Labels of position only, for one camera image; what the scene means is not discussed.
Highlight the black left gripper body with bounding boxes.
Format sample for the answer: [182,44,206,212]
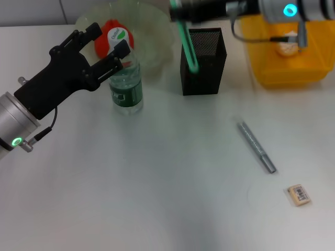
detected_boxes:
[13,45,103,120]

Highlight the beige eraser with barcode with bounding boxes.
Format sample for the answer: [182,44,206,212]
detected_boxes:
[285,184,312,208]

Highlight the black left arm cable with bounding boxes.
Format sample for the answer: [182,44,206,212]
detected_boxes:
[20,107,58,152]

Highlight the white paper ball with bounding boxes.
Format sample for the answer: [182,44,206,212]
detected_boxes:
[277,31,300,57]

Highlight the grey pen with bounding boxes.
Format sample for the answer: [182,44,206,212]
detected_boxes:
[235,116,277,175]

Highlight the black mesh pen holder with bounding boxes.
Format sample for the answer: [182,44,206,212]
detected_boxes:
[180,27,228,96]

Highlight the green glass fruit plate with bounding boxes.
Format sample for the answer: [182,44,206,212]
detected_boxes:
[75,1,175,76]

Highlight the yellow plastic bin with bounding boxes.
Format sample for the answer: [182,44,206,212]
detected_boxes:
[240,14,335,89]

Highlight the red tomato ball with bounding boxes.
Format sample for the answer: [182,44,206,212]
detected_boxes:
[94,18,136,60]

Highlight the green utility knife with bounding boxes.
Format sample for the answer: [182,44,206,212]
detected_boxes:
[170,0,200,74]

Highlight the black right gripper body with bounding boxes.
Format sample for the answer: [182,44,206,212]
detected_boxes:
[183,0,230,25]

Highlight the clear green-label water bottle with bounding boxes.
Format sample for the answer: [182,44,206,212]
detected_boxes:
[107,27,144,116]

